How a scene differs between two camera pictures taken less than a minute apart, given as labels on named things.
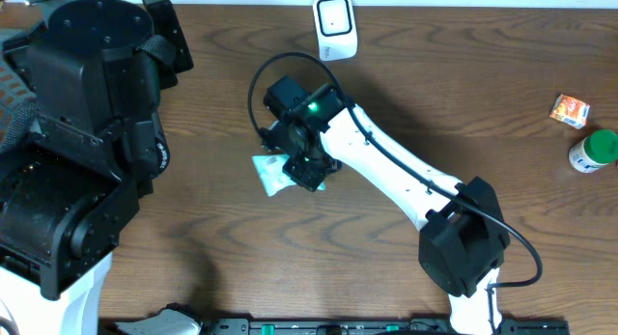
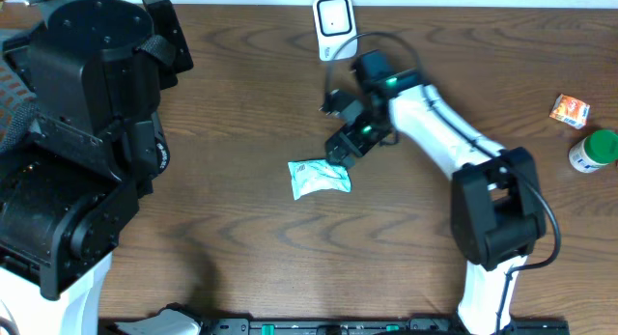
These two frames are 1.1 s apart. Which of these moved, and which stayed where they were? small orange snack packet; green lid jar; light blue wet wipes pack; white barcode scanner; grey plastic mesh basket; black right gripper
Moved: light blue wet wipes pack; black right gripper
Stayed: white barcode scanner; grey plastic mesh basket; small orange snack packet; green lid jar
